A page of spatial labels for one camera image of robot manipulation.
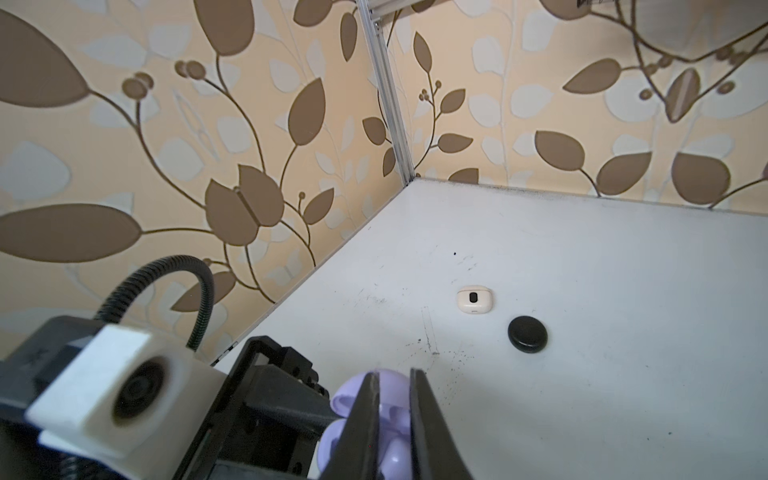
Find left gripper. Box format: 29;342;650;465
173;336;339;479

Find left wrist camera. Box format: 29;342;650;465
24;324;226;479

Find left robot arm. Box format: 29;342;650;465
1;255;336;479

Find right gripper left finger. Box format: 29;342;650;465
320;372;380;480

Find black round earbud case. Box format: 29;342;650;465
507;316;549;354

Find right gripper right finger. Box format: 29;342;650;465
409;369;473;480

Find white earbud charging case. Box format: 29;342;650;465
457;286;494;315

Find purple round earbud case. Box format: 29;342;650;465
316;368;415;480

